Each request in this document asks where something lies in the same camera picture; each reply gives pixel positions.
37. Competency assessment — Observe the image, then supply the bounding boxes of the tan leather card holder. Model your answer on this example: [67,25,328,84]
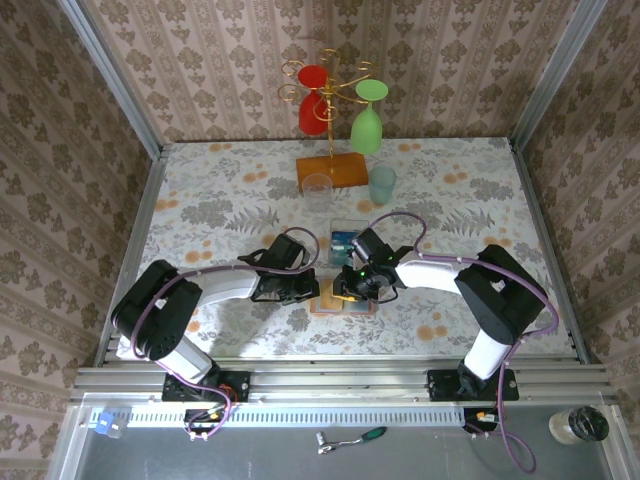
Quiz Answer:
[309,277,377,316]

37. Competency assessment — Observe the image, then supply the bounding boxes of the gold credit card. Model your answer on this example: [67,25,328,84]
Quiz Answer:
[321,280,347,310]

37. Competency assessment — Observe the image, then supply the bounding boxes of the clear acrylic card stand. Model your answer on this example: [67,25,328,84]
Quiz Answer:
[329,217,372,267]

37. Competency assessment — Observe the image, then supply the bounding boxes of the clear plastic cup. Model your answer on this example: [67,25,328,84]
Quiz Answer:
[301,172,334,214]

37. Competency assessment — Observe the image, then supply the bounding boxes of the teal plastic cup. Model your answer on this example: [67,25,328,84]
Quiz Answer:
[368,165,398,206]

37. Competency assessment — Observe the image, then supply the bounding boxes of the green wine glass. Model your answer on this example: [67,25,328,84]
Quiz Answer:
[349,78,390,155]

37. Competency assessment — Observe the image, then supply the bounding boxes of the black power connector block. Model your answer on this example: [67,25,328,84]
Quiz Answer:
[462,407,501,435]
[183,407,229,435]

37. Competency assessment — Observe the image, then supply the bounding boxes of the grey metal shelf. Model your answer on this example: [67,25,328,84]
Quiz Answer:
[47,392,632,480]

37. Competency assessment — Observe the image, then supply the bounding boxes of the red wine glass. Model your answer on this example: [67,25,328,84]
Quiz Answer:
[297,64,331,136]

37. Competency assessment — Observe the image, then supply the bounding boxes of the blue plastic connector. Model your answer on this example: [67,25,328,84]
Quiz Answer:
[92,407,132,439]

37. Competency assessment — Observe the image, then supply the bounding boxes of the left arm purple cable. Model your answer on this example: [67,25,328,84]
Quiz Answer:
[130,227,321,442]

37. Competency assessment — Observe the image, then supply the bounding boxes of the aluminium frame cross rail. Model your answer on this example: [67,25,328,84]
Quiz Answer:
[69,357,616,404]

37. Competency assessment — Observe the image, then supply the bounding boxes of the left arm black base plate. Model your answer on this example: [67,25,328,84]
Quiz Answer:
[162,370,251,403]

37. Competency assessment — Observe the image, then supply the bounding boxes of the gold wire rack wooden base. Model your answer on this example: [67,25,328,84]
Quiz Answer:
[277,48,375,190]

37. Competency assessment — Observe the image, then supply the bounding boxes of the white slotted cable duct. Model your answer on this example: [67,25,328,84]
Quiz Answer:
[89,407,466,427]

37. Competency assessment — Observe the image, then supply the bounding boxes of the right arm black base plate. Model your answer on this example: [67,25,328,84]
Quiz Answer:
[427,368,520,403]

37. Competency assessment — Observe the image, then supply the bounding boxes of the green handled ratchet wrench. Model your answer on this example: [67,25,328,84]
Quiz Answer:
[316,426,388,455]

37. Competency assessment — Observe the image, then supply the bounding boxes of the aluminium frame side rail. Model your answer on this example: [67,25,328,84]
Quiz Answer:
[93,144,170,366]
[507,138,590,364]

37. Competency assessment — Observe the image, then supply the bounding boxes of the aluminium frame post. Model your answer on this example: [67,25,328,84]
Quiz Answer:
[509,0,610,151]
[58,0,166,157]

